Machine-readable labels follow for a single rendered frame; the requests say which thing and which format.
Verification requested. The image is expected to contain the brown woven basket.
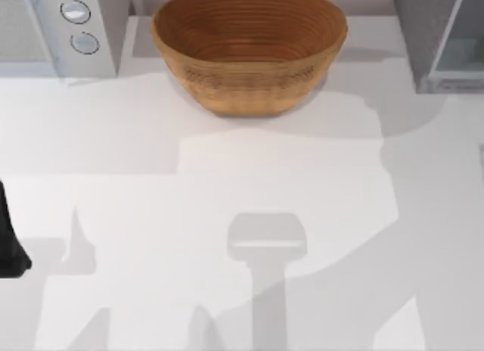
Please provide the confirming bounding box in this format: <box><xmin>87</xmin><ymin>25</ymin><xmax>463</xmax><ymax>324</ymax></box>
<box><xmin>150</xmin><ymin>0</ymin><xmax>349</xmax><ymax>119</ymax></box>

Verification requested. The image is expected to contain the round microwave knob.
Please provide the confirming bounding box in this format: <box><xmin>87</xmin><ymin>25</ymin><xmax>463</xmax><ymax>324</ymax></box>
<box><xmin>60</xmin><ymin>0</ymin><xmax>92</xmax><ymax>26</ymax></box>
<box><xmin>70</xmin><ymin>30</ymin><xmax>101</xmax><ymax>55</ymax></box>

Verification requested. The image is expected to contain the grey cabinet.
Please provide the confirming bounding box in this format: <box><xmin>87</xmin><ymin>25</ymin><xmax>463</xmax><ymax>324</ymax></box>
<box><xmin>392</xmin><ymin>0</ymin><xmax>484</xmax><ymax>95</ymax></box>

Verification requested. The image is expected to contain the pale microwave oven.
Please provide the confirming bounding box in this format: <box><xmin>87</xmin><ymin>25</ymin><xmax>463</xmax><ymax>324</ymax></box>
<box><xmin>0</xmin><ymin>0</ymin><xmax>120</xmax><ymax>79</ymax></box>

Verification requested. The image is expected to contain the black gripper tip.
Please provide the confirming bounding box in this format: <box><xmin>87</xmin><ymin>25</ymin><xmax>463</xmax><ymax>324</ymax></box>
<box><xmin>0</xmin><ymin>181</ymin><xmax>33</xmax><ymax>279</ymax></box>

